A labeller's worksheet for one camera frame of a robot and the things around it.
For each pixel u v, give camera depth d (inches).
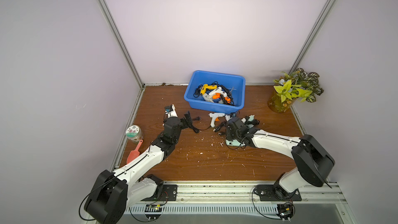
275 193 26.0
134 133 33.9
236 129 27.0
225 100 40.7
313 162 17.2
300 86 36.2
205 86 44.4
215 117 39.4
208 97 42.1
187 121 29.9
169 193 28.9
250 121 37.6
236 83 45.3
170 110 27.8
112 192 15.7
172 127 24.0
